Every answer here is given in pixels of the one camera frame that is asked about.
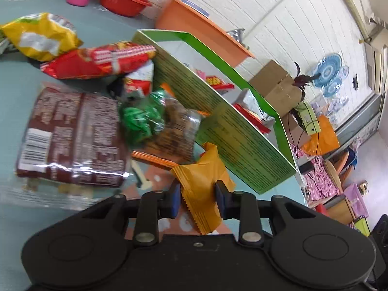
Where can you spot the brown snack packet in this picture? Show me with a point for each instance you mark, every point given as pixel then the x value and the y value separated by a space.
pixel 72 133

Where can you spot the blue white lid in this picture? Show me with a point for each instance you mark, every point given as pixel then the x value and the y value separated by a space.
pixel 197 7

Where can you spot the orange snack packet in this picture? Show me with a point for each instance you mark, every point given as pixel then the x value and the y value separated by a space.
pixel 200 182

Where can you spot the purple leaf plant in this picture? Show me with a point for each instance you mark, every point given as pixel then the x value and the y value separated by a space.
pixel 300 80

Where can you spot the red checked snack packet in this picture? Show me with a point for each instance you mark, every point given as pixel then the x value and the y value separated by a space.
pixel 97 60

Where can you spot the green clear snack packet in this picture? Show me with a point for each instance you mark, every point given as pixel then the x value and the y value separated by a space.
pixel 139 118

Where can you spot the red plastic basin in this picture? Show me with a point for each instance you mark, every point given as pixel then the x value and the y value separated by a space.
pixel 121 1

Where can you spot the red packet with yellow print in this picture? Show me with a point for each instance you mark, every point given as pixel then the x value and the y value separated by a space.
pixel 218 83

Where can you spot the blue patterned wall fans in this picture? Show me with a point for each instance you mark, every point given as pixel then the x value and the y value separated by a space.
pixel 329 72

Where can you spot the white power strip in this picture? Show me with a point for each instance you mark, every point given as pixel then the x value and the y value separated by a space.
pixel 304 169

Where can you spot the yellow snack bag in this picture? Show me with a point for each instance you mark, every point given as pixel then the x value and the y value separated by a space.
pixel 45 33

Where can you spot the pink patterned cloth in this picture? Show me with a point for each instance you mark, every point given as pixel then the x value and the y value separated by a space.
pixel 321 182

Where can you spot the orange bag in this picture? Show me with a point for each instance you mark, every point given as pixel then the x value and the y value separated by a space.
pixel 326 136

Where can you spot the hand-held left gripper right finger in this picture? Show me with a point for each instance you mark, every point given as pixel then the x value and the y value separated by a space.
pixel 219 201

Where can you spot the white red snack packet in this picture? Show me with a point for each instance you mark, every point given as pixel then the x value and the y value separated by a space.
pixel 138 78

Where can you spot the metal kitchen utensil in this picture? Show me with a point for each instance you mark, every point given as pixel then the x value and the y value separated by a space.
pixel 235 34

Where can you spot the large cardboard box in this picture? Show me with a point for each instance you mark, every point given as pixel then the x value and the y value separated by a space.
pixel 272 88

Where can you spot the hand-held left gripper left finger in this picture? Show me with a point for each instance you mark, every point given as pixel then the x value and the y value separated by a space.
pixel 174 201

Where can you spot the green cardboard box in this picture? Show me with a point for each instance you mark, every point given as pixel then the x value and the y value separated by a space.
pixel 236 139

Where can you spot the orange plastic basin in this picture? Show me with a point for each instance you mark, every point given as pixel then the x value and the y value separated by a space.
pixel 194 27

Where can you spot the small green box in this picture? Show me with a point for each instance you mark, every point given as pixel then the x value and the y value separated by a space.
pixel 310 118

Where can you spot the white blue snack packet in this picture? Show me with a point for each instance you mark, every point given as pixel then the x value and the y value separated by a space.
pixel 250 100

